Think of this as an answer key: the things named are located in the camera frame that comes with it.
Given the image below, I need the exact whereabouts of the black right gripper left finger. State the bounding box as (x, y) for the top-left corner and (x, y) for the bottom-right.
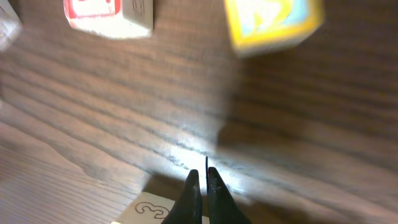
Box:
(162, 169), (202, 224)

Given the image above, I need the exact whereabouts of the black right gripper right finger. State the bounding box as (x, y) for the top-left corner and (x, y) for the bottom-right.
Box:
(205, 157), (251, 224)

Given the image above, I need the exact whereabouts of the blue L block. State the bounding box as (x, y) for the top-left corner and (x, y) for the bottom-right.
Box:
(110, 191), (211, 224)

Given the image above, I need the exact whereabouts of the yellow W block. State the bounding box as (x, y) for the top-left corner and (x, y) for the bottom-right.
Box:
(224, 0), (325, 57)

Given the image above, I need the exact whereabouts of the red I block right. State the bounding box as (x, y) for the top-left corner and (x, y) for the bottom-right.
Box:
(63, 0), (154, 40)

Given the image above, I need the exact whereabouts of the red i block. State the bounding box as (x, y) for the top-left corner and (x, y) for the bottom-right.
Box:
(63, 0), (154, 40)
(1, 3), (22, 52)

